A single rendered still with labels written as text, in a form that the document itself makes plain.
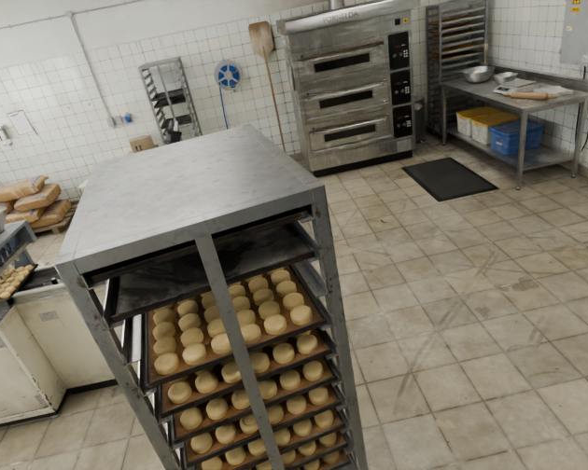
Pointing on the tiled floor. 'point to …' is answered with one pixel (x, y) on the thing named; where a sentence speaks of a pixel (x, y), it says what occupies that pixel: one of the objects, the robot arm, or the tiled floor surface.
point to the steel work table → (531, 158)
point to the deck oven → (352, 84)
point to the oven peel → (262, 46)
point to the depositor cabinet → (15, 372)
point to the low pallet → (58, 222)
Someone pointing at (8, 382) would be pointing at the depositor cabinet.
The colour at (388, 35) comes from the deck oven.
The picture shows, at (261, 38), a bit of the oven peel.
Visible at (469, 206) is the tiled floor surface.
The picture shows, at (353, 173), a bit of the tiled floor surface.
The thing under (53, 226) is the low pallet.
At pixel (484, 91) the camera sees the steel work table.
